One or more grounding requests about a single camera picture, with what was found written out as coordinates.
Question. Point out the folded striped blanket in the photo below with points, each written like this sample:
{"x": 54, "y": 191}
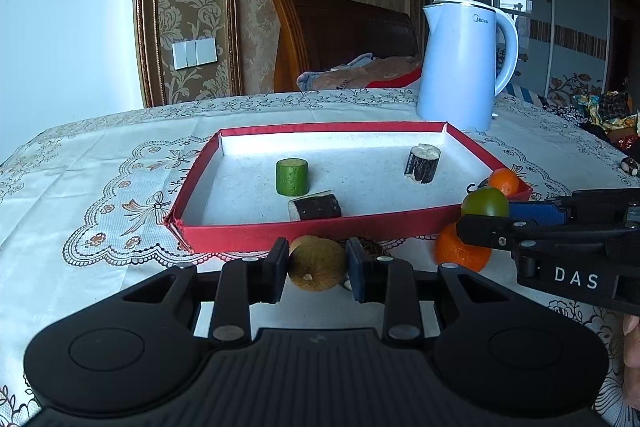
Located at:
{"x": 360, "y": 74}

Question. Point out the brown kiwi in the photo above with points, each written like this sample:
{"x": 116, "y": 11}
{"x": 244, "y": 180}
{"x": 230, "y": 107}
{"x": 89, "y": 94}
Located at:
{"x": 302, "y": 241}
{"x": 317, "y": 267}

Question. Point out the white lace tablecloth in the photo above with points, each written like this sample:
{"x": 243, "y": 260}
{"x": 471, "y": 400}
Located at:
{"x": 90, "y": 167}

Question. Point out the orange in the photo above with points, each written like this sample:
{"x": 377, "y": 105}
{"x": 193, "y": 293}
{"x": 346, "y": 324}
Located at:
{"x": 505, "y": 182}
{"x": 462, "y": 254}

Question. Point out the person's right hand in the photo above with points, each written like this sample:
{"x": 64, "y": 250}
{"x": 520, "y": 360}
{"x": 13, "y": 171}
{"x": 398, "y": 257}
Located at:
{"x": 632, "y": 342}

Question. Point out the green cucumber piece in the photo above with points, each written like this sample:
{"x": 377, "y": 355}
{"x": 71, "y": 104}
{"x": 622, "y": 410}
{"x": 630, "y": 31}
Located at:
{"x": 292, "y": 177}

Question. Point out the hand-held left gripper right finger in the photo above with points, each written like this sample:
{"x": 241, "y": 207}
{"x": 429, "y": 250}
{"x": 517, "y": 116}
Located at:
{"x": 357, "y": 274}

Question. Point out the white electric kettle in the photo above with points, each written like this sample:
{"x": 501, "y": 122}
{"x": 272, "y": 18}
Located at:
{"x": 460, "y": 72}

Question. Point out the sliding door wardrobe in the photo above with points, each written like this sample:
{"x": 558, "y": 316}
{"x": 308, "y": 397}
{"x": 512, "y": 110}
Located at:
{"x": 575, "y": 7}

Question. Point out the white wall switch panel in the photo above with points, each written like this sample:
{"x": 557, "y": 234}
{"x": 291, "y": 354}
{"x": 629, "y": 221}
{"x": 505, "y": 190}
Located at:
{"x": 195, "y": 54}

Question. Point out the red shallow cardboard box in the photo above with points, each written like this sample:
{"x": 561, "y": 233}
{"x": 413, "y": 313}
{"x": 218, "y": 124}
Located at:
{"x": 365, "y": 177}

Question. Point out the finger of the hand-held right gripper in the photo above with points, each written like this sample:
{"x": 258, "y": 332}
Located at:
{"x": 482, "y": 232}
{"x": 535, "y": 211}

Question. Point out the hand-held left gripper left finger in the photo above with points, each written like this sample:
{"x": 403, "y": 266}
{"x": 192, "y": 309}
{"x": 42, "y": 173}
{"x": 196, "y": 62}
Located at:
{"x": 277, "y": 274}

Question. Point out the green tomato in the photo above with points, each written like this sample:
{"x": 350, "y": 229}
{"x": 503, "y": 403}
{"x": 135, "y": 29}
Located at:
{"x": 484, "y": 202}

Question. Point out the brown wooden headboard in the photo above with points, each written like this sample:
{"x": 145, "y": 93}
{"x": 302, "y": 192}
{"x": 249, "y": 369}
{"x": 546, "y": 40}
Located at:
{"x": 340, "y": 27}

